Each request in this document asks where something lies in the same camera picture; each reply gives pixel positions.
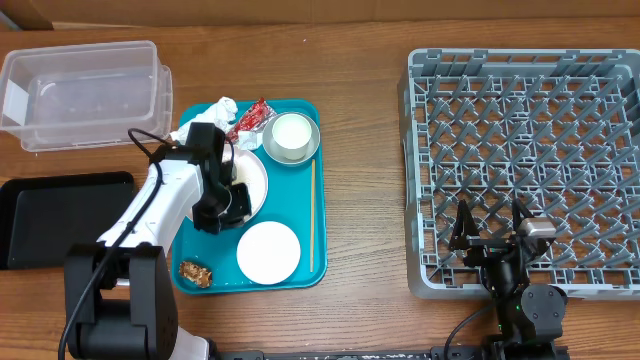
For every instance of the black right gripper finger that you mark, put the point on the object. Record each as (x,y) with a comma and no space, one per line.
(465,232)
(522,218)

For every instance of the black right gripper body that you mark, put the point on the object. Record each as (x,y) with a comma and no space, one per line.
(486,246)

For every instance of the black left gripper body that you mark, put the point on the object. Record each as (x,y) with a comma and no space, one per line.
(222,206)

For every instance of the large white plate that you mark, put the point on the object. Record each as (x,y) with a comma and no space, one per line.
(247,169)

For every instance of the small white paper piece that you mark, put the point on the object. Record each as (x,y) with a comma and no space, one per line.
(249,140)

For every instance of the white napkin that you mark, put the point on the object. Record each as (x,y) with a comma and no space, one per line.
(222,114)

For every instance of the red snack wrapper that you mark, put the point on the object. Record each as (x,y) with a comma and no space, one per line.
(253,120)

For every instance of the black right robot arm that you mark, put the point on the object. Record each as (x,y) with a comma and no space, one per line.
(529,315)

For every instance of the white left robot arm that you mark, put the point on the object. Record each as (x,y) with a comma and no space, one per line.
(118,293)

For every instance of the grey dishwasher rack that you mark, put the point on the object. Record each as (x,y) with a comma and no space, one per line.
(557,129)

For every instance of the small white plate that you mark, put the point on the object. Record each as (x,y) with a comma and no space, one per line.
(268,253)

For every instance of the teal serving tray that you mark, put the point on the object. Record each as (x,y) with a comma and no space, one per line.
(288,202)

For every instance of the brown food scrap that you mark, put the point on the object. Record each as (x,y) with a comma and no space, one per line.
(199,275)

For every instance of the grey saucer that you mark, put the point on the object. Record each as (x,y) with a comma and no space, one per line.
(269,144)

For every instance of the wooden chopstick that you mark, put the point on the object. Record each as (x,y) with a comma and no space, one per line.
(312,215)

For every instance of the white cup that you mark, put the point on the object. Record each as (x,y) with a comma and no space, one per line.
(291,133)

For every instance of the black plastic tray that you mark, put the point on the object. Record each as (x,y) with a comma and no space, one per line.
(41,218)

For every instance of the clear plastic bin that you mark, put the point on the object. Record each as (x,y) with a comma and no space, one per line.
(85,96)

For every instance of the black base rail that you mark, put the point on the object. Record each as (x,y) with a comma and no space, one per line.
(435,353)

